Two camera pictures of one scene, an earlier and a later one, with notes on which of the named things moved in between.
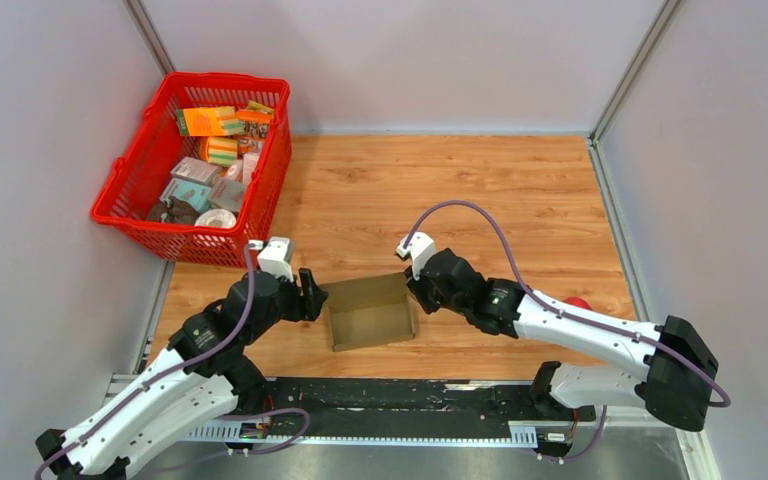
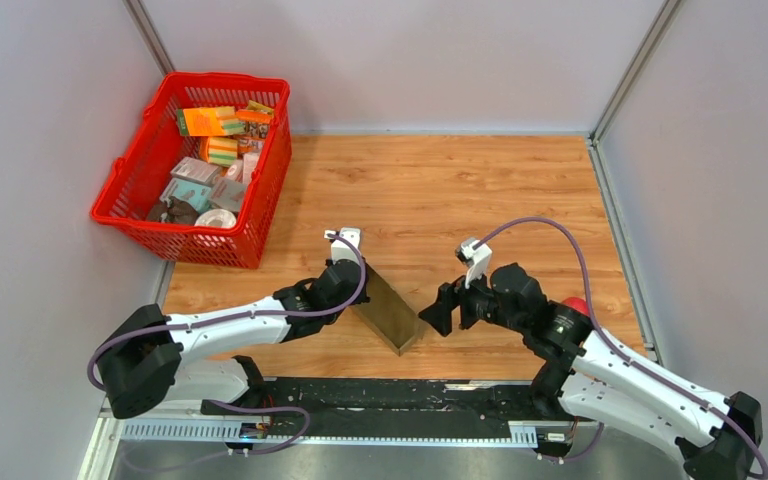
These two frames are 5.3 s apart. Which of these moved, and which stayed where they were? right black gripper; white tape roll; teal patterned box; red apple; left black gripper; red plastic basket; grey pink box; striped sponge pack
Moved: right black gripper; left black gripper
Stayed: red apple; teal patterned box; striped sponge pack; white tape roll; red plastic basket; grey pink box
